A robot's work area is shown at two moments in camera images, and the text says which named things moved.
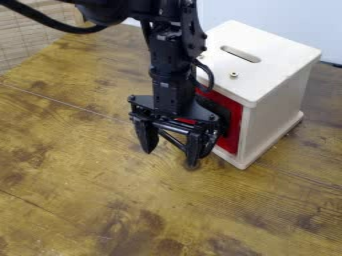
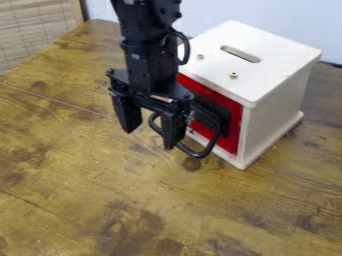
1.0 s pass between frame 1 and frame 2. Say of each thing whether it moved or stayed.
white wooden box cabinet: stayed
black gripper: moved
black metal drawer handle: moved
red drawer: stayed
